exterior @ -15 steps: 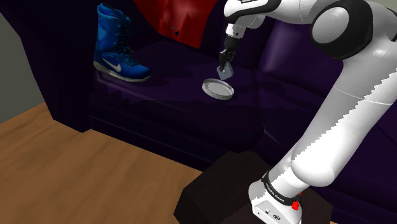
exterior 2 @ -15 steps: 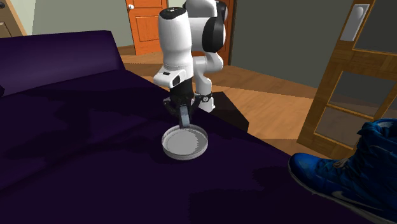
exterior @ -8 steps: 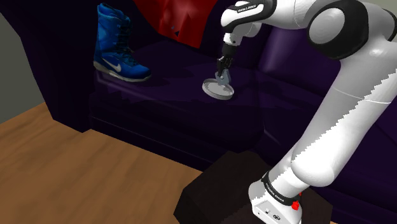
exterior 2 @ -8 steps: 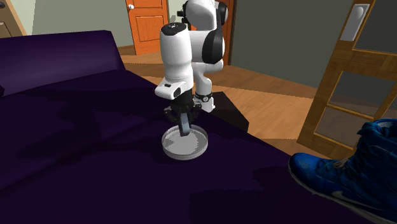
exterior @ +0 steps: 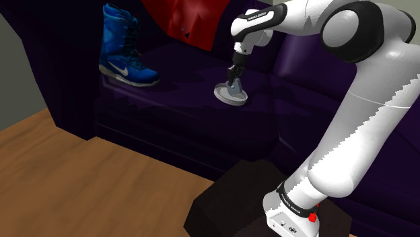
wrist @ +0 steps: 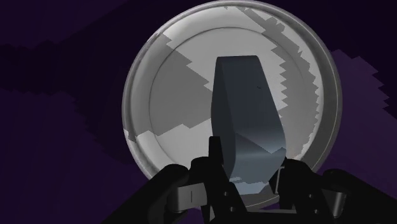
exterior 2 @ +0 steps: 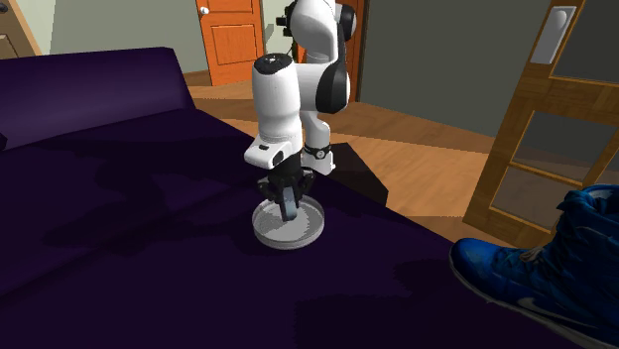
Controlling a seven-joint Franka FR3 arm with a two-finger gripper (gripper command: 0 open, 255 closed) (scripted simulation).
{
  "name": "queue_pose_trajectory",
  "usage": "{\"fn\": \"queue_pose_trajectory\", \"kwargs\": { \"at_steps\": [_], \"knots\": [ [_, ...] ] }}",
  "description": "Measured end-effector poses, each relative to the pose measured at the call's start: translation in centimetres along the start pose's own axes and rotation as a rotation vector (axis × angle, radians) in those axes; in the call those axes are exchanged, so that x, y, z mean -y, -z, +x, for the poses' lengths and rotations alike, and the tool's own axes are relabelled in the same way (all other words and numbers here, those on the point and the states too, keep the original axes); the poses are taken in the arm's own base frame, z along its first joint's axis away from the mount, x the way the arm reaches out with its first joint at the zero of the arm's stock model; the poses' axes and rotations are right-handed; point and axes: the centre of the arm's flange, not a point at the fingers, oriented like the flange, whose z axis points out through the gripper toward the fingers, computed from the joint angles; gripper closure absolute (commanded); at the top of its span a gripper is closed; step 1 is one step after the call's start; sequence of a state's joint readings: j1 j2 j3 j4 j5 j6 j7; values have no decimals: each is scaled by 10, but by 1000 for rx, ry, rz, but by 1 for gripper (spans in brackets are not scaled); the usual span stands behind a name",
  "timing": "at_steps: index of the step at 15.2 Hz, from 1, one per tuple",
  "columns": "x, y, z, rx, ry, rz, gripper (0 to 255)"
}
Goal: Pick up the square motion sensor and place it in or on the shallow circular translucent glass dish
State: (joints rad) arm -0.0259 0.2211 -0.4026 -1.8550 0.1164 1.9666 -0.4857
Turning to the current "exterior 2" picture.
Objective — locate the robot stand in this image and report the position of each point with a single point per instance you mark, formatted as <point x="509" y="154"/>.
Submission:
<point x="360" y="186"/>

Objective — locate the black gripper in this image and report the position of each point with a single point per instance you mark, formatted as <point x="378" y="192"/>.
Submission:
<point x="287" y="174"/>

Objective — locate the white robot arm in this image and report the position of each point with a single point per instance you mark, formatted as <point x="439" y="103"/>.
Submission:
<point x="278" y="101"/>

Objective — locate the wooden door with glass panes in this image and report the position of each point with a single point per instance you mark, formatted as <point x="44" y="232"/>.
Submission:
<point x="532" y="96"/>

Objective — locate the grey blue cylinder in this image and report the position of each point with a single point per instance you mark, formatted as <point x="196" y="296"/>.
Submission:
<point x="289" y="208"/>

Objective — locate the grey round plate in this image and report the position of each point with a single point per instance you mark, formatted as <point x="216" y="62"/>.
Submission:
<point x="271" y="232"/>

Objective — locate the blue sneaker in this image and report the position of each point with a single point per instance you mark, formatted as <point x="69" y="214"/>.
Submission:
<point x="546" y="275"/>

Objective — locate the tan wooden door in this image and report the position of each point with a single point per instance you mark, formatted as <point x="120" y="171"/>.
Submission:
<point x="14" y="34"/>

